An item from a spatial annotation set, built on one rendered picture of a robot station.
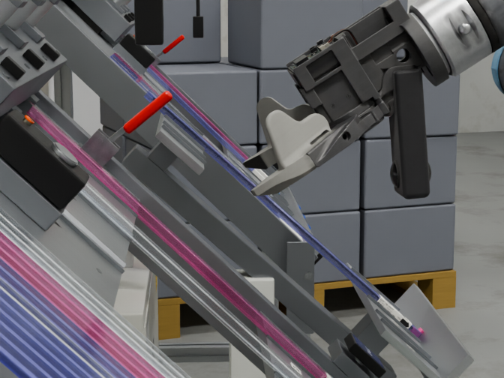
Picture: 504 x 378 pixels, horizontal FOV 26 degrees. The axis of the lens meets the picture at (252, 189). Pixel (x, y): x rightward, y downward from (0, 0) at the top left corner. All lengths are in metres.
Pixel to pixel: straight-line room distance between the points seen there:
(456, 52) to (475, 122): 8.69
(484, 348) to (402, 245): 0.55
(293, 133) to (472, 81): 8.69
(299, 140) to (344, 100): 0.06
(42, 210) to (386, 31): 0.35
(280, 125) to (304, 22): 2.95
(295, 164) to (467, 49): 0.18
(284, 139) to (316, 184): 3.03
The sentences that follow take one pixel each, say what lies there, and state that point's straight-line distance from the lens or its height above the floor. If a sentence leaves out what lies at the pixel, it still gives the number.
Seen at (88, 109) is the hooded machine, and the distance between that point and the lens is 5.35.
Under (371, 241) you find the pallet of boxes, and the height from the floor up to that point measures 0.29.
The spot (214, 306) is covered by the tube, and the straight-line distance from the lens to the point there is 1.00.
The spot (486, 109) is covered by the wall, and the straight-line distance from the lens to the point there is 9.69.
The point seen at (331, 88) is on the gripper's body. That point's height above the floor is 1.12.
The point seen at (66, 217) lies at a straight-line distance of 0.89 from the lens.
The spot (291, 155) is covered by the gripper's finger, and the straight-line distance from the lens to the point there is 0.92.
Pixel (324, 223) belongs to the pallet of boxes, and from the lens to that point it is 3.97.
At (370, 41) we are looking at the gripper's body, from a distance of 0.96.
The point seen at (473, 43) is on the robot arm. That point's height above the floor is 1.15.
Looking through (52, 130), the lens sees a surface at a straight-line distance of 1.09.
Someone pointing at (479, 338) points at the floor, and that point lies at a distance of 3.95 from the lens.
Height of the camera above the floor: 1.20
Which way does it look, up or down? 10 degrees down
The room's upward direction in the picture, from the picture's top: straight up
